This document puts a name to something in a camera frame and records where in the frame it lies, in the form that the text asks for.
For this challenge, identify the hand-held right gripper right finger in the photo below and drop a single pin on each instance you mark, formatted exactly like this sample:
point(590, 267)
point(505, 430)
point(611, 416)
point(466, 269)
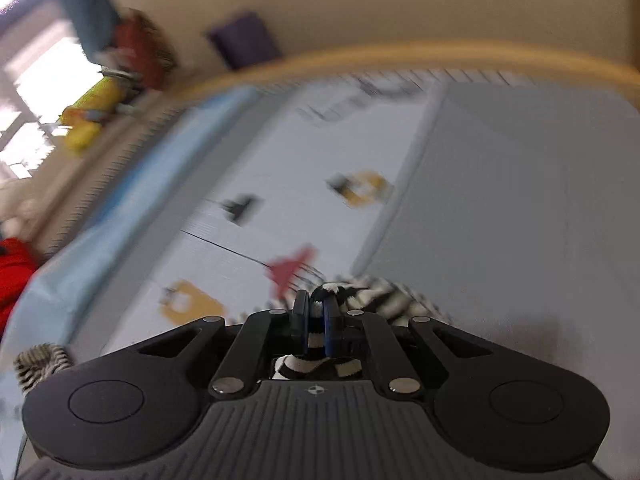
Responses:
point(328, 322)

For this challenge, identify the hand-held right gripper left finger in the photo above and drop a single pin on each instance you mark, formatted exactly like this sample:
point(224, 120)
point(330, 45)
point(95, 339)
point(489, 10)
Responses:
point(300, 320)

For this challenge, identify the black white striped shirt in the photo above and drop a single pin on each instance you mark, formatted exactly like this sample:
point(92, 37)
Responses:
point(380, 300)

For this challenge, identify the grey white printed bed sheet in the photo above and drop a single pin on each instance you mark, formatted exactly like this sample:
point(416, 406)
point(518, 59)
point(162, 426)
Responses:
point(490, 185)

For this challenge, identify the light blue bed sheet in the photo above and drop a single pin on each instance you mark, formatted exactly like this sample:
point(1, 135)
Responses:
point(100, 240)

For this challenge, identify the purple box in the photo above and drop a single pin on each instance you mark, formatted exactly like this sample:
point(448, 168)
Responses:
point(245, 40)

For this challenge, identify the red cloth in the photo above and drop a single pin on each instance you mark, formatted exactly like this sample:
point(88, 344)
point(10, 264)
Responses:
point(12, 280)

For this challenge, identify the yellow toy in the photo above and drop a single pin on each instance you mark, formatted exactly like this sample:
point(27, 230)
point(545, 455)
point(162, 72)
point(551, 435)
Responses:
point(92, 110)

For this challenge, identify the window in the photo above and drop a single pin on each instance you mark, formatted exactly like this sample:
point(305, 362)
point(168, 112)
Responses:
point(30, 70)

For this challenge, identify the blue curtain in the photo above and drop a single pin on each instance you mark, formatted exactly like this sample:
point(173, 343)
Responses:
point(85, 5)

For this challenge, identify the wooden bed frame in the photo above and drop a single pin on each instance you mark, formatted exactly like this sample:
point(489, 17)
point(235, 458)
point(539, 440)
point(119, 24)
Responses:
point(400, 57)

